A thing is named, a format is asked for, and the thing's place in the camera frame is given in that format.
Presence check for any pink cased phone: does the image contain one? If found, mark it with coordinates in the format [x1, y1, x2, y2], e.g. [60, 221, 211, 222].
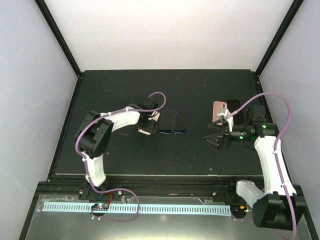
[212, 101, 230, 126]

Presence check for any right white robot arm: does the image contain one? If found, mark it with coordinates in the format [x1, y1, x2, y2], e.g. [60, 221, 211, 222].
[204, 102, 307, 231]

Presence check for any light blue slotted cable duct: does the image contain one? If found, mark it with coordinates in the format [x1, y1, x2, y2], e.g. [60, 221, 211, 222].
[42, 202, 232, 217]

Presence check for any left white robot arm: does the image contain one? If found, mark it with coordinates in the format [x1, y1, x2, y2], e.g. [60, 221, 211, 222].
[75, 97, 160, 200]

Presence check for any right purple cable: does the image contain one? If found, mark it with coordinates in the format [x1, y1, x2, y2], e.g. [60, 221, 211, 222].
[224, 92, 300, 240]

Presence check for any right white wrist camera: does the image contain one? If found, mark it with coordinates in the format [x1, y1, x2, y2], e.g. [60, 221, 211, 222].
[217, 107, 234, 132]

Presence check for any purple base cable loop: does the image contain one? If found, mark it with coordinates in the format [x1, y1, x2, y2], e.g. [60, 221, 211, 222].
[89, 187, 140, 223]

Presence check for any small electronics board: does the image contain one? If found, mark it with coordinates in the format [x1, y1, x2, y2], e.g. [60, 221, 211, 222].
[91, 203, 109, 212]

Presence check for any black frame post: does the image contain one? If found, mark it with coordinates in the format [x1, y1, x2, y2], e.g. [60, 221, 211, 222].
[254, 0, 306, 76]
[33, 0, 83, 77]

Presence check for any left black frame post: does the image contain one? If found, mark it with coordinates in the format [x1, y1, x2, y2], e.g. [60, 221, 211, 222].
[33, 0, 83, 77]

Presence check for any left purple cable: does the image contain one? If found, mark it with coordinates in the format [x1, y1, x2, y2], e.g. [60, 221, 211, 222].
[74, 91, 167, 198]

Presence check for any right black frame post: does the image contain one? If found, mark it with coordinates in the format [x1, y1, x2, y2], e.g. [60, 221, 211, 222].
[254, 0, 306, 76]

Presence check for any beige cased phone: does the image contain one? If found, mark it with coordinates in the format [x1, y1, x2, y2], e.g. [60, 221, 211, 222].
[137, 111, 160, 136]

